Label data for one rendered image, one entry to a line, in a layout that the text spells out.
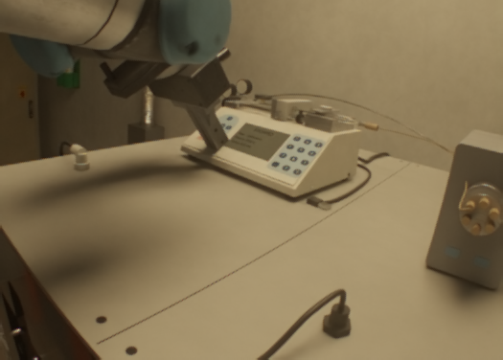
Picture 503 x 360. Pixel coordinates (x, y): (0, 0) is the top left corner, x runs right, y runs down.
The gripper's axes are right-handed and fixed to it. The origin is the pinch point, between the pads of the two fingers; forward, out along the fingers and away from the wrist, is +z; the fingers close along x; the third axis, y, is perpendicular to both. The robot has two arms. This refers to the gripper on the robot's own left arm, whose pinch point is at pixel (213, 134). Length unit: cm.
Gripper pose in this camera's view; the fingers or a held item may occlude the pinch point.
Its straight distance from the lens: 55.3
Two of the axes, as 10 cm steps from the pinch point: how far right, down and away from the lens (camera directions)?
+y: 6.1, -6.8, 4.1
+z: 3.4, 6.9, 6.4
